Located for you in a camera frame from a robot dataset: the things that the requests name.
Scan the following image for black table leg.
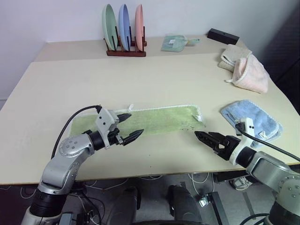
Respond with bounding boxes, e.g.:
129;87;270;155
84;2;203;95
205;191;230;225

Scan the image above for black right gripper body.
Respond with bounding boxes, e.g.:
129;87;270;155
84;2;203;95
211;135;241;161

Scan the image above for blue towel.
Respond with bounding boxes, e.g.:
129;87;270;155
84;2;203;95
220;99;284;149

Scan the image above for white floor cable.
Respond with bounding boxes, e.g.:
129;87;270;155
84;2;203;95
187;172;216;195
81;177;129;191

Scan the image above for black floor cable bundle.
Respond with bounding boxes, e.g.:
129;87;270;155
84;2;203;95
69;187;106;225

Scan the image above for green towel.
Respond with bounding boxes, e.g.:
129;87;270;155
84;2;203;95
70;102;207;137

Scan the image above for green plate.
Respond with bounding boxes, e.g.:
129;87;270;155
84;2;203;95
101;3;118;51

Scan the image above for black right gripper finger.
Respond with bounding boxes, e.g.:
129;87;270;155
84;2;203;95
194;130;218;151
208;131;227;142

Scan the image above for cream towel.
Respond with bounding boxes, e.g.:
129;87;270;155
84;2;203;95
217;44;253;71

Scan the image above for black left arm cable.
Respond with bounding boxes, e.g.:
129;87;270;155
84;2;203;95
51;105;103;160

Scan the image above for white shoe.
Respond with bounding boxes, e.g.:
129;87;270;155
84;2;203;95
230;176;251;191

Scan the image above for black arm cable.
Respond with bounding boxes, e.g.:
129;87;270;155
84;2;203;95
51;105;103;160
235;121;300;163

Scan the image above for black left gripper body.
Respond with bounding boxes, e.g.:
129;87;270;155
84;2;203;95
108;119;125;147

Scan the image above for blue plate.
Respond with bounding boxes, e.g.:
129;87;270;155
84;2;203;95
118;3;131;52

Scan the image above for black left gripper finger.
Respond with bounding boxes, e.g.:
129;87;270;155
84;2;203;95
116;113;133;123
121;128;144;147

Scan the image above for dark rounded shape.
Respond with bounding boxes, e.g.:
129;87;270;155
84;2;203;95
167;184;203;225
109;186;142;225

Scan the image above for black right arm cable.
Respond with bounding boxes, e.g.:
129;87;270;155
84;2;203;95
235;121;300;163

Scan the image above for black rectangular box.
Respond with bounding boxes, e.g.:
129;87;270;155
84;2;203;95
206;28;240;46

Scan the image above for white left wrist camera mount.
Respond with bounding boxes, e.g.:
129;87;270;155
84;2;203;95
95;106;120;150

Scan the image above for pink towel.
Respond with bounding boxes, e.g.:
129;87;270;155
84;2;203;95
225;57;269;94

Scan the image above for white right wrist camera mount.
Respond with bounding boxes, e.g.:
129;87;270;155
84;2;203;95
228;117;256;166

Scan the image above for brown wooden dish rack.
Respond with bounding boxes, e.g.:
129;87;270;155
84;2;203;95
103;25;147;58

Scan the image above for dark fabric partition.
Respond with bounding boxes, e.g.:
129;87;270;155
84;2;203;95
264;8;300;99

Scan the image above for pale green small scoop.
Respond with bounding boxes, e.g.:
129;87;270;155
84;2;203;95
186;37;201;47

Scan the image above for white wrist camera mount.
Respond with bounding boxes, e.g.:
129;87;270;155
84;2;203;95
228;117;256;166
95;106;120;150

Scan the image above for pale green folded cloth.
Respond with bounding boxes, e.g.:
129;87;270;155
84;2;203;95
161;34;188;53

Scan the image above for pink plate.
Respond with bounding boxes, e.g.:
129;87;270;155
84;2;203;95
134;3;144;52

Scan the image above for black table crossbar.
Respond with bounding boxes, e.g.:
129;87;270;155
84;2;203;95
215;170;249;183

